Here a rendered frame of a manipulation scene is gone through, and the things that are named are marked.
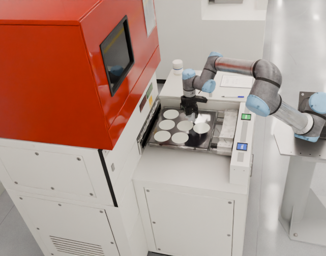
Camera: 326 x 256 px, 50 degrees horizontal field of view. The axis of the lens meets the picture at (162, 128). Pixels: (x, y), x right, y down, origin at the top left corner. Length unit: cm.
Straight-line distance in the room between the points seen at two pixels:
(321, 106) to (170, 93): 93
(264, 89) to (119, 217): 99
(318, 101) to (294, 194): 83
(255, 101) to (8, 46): 103
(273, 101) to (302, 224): 137
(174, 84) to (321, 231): 147
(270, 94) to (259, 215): 139
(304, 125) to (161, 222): 101
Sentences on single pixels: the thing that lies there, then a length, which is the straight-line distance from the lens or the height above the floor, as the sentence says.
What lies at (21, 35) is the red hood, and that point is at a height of 176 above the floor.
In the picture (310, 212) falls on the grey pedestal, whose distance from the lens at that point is 279.
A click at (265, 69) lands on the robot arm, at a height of 142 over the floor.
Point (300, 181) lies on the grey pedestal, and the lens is 244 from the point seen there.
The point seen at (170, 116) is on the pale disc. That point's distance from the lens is 221.
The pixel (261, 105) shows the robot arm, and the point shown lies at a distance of 158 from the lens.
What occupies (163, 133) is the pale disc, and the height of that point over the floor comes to 90.
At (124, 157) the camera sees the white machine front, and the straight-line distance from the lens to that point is 181.
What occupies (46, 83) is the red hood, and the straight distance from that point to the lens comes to 145.
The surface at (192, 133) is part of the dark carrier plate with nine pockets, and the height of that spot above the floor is 90.
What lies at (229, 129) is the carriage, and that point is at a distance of 211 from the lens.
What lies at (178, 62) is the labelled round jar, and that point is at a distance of 245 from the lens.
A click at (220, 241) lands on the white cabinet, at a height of 36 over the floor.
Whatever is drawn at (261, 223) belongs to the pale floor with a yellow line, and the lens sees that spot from 276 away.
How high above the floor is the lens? 224
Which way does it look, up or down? 39 degrees down
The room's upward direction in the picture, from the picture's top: 7 degrees counter-clockwise
